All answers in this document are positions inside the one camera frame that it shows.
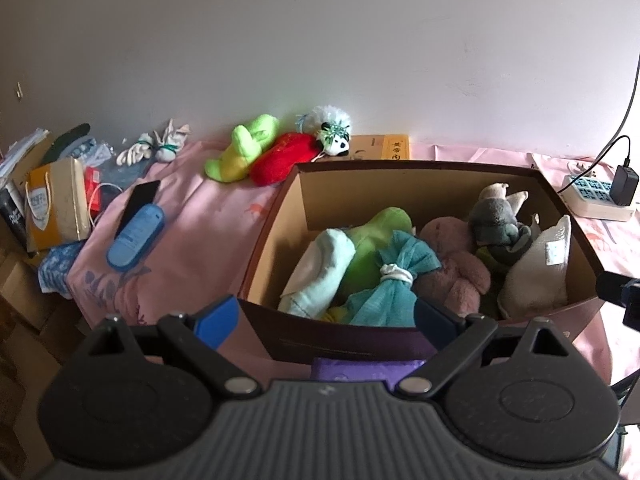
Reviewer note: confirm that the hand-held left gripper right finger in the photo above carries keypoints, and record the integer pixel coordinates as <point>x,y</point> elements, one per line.
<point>435,322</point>

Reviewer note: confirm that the brown cardboard box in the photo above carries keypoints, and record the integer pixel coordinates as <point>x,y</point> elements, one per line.
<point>350,342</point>

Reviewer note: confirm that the black can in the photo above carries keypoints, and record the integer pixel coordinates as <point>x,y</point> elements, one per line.
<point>12,215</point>

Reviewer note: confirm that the blue glasses case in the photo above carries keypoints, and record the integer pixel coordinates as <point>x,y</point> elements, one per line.
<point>135,242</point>

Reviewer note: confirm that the purple soft packet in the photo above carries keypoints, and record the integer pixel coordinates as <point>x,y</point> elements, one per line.
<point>365,367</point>

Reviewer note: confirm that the stack of papers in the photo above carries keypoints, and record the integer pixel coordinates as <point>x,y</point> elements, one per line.
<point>22,150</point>

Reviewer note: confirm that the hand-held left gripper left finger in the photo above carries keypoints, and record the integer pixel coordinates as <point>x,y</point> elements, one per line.
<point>217,320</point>

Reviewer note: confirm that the black phone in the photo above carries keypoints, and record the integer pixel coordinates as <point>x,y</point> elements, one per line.
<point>142,197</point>

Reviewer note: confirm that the red plush toy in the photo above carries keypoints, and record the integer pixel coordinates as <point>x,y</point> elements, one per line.
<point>280,162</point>

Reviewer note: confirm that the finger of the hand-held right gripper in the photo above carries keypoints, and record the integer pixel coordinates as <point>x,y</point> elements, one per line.
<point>607,285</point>

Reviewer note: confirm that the cardboard carton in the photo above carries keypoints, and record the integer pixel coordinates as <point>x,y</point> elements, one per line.
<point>25,340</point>

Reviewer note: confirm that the grey plush toy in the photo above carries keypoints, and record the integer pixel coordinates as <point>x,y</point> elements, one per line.
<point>495,220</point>

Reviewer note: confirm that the brown teddy bear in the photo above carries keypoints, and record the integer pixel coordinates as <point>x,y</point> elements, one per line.
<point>460,270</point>

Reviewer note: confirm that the round green plush toy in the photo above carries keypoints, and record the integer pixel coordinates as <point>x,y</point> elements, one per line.
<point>375,240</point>

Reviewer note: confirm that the red packet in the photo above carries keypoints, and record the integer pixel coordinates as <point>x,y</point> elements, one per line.
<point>94,190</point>

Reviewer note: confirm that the yellow flat box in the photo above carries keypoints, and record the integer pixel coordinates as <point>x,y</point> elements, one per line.
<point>380,147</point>

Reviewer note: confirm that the teal cloth bundle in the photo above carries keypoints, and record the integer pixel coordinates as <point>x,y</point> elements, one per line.
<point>395,290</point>

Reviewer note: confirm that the pink printed bedsheet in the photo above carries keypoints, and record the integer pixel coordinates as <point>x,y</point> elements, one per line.
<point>210,220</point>

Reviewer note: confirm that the brown paper bag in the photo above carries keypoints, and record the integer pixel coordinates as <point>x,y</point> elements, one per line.
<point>57,207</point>

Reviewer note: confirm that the white towel bundle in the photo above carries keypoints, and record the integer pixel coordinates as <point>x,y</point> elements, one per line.
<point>537,270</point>

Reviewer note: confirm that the green yellow plush toy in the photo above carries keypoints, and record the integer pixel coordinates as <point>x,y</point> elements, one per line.
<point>240,152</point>

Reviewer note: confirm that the pale green cloth roll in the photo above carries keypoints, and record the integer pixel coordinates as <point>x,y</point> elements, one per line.
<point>320,270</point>

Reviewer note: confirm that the dark green object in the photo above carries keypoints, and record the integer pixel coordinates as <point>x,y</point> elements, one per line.
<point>67,140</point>

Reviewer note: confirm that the white power strip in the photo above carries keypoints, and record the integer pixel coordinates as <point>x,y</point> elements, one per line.
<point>590,200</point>

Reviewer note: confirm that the black charger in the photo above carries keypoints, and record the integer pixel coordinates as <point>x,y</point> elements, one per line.
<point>626,185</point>

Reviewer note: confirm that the clear plastic bag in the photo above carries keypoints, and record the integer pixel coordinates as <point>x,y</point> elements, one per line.
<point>95,152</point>

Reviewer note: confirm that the blue patterned packet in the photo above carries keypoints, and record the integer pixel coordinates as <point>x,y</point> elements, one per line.
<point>60,267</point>

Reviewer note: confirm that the white panda plush toy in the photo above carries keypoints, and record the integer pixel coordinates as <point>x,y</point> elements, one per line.
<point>330,130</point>

